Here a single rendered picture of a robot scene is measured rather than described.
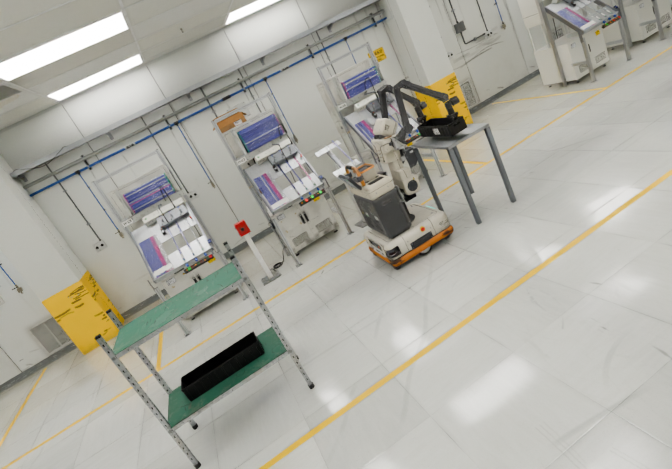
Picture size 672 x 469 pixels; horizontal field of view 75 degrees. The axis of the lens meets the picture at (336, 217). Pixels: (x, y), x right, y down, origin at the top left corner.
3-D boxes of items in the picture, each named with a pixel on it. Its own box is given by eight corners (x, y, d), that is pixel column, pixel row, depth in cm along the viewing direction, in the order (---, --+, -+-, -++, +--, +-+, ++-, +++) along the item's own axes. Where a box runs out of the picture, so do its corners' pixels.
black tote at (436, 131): (421, 136, 438) (416, 126, 435) (435, 128, 441) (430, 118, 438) (452, 136, 384) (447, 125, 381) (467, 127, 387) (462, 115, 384)
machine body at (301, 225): (341, 229, 558) (319, 187, 540) (294, 258, 543) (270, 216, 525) (325, 221, 619) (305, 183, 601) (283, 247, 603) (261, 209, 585)
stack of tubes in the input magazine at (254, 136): (285, 133, 530) (274, 112, 522) (248, 152, 518) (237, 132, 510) (283, 133, 541) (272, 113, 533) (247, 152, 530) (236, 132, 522)
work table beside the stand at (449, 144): (478, 224, 401) (447, 146, 377) (439, 212, 467) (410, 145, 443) (516, 200, 409) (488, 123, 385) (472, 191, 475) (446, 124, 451)
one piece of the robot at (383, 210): (395, 252, 389) (356, 170, 364) (372, 238, 440) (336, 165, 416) (425, 233, 395) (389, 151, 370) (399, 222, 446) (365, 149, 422)
